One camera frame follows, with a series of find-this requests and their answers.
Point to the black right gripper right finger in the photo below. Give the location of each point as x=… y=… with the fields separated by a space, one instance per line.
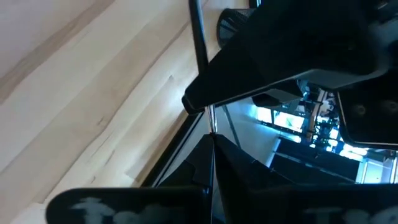
x=242 y=186

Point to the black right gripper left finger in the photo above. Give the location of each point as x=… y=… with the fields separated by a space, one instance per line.
x=199 y=168

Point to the dark background desk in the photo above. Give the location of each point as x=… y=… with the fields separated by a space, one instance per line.
x=311 y=161

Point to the black mesh cup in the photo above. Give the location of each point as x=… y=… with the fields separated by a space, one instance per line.
x=230 y=25

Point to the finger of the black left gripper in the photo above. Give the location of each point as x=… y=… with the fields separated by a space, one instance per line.
x=267 y=100
x=264 y=56

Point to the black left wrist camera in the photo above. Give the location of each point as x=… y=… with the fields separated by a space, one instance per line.
x=370 y=115

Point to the lit computer monitor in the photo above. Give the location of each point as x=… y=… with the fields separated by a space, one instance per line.
x=264 y=115
x=289 y=121

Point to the thin black liner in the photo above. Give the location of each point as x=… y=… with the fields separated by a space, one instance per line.
x=197 y=31

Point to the black table border rail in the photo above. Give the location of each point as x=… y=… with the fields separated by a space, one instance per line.
x=174 y=149

